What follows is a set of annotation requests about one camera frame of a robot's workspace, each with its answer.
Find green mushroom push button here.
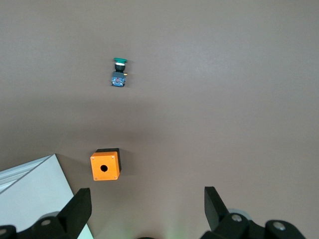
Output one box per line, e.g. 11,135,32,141
110,57,129,88

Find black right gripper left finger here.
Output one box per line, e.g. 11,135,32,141
14,188,93,239

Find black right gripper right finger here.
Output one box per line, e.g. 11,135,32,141
201,186,308,239

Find orange button enclosure box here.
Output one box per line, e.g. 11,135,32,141
90,147,123,182

